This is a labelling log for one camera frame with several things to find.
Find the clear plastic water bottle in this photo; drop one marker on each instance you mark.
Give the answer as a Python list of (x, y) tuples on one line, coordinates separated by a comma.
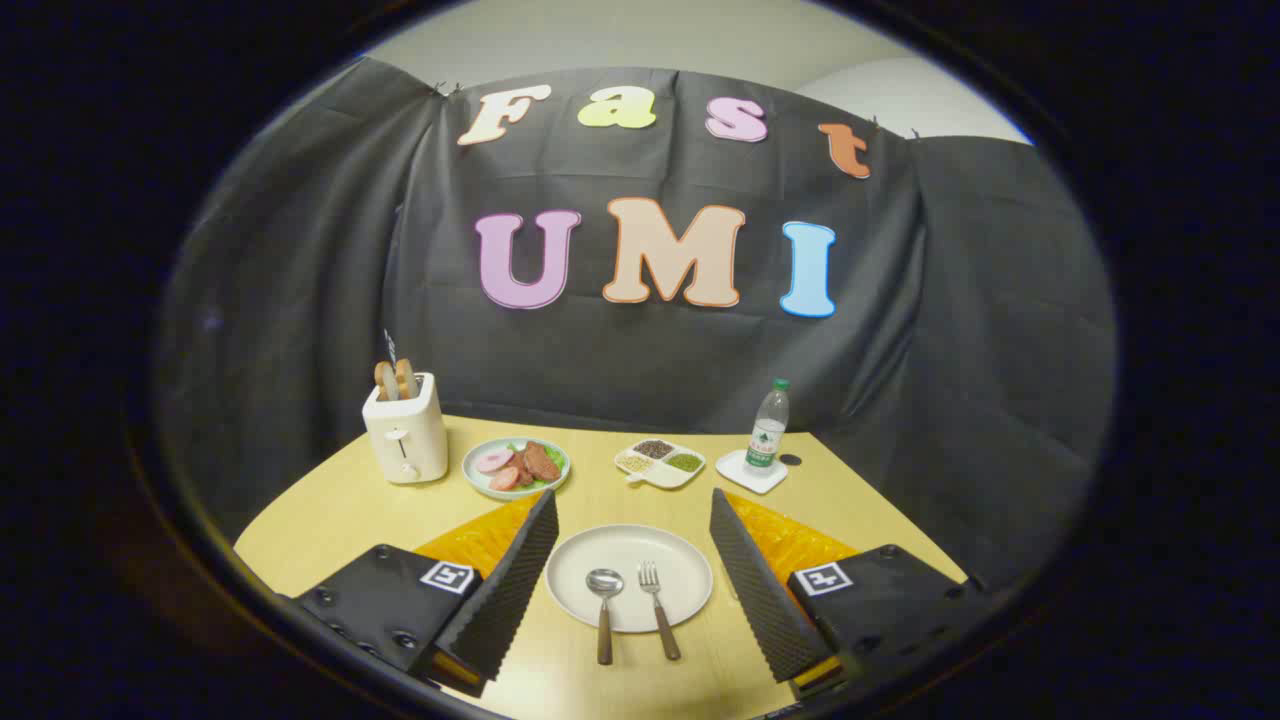
[(767, 430)]

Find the large white plate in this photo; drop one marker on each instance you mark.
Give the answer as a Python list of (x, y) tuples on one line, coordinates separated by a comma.
[(625, 555)]

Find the light green plate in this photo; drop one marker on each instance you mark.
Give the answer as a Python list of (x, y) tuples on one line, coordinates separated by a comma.
[(475, 480)]

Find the white toaster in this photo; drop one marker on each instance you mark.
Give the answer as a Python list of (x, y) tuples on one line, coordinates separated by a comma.
[(410, 440)]

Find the white square coaster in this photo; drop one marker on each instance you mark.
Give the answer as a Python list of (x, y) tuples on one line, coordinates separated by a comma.
[(735, 472)]

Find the brown meat slice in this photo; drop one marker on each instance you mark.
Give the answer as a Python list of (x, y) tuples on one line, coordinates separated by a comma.
[(542, 461)]

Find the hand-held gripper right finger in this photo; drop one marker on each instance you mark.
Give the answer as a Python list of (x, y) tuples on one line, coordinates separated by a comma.
[(765, 600)]

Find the white divided dish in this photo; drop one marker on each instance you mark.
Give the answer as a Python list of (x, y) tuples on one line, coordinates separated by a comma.
[(668, 477)]

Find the toasted bread slice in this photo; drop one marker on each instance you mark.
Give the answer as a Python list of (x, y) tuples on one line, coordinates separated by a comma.
[(408, 378), (386, 382)]

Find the dark brown grains pile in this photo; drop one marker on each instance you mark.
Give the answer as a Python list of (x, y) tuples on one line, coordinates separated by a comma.
[(654, 449)]

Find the pink ham slice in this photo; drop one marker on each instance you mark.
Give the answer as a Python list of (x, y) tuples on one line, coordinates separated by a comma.
[(494, 460)]

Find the pale yellow beans pile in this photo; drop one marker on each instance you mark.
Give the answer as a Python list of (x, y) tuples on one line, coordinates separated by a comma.
[(636, 463)]

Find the black backdrop cloth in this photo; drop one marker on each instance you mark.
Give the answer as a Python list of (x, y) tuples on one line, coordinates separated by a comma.
[(650, 370)]

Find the green beans pile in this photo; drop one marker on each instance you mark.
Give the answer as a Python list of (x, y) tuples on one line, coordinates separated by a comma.
[(684, 463)]

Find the red sausage slice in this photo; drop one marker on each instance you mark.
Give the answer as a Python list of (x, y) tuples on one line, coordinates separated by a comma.
[(504, 479)]

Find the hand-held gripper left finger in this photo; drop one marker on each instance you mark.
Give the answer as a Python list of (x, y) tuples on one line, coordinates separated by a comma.
[(505, 600)]

